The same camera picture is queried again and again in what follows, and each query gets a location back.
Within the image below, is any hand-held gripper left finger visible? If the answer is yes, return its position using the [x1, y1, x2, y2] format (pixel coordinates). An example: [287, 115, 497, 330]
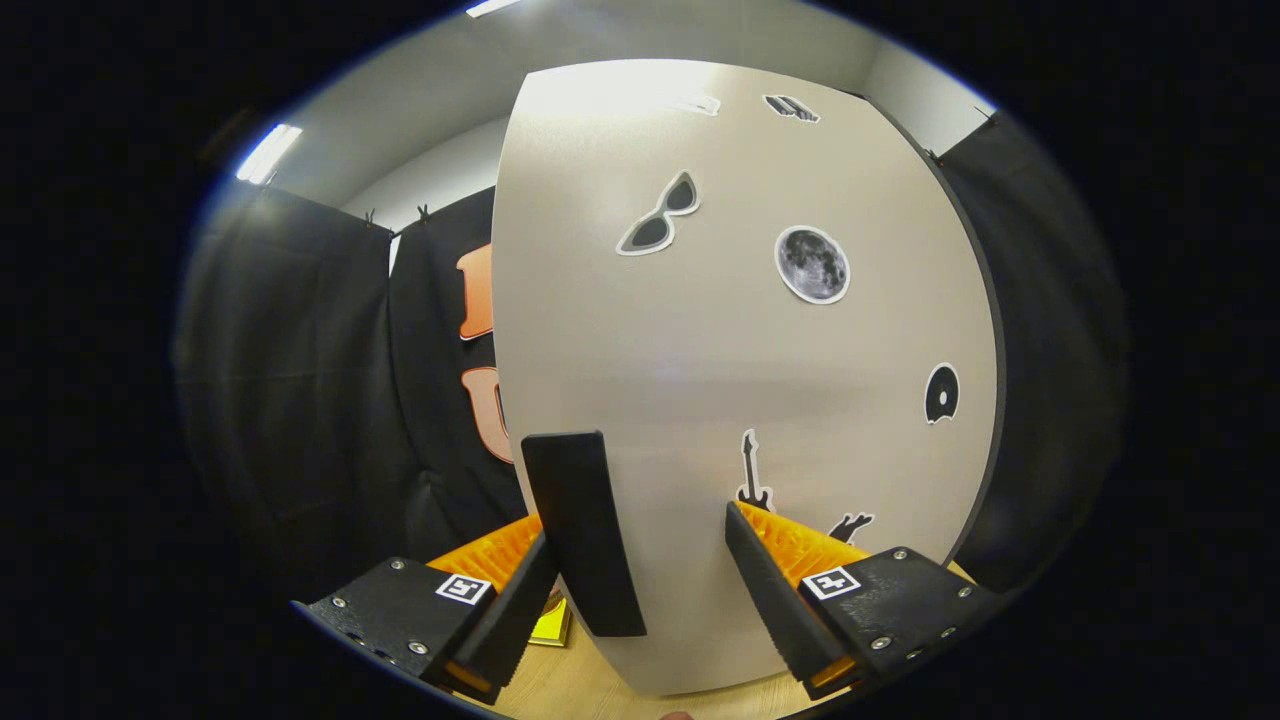
[290, 515, 561, 706]

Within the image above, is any narrow ceiling light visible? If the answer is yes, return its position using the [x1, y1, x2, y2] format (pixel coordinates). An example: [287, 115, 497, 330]
[235, 123, 304, 186]

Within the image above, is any black backdrop cloth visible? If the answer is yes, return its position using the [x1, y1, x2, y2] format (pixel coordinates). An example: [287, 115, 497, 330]
[175, 108, 1131, 603]

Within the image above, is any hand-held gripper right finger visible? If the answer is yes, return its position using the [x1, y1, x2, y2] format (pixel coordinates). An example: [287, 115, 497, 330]
[725, 500, 1004, 701]

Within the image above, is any yellow book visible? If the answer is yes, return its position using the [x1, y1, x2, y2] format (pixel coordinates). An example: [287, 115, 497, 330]
[528, 597, 573, 648]

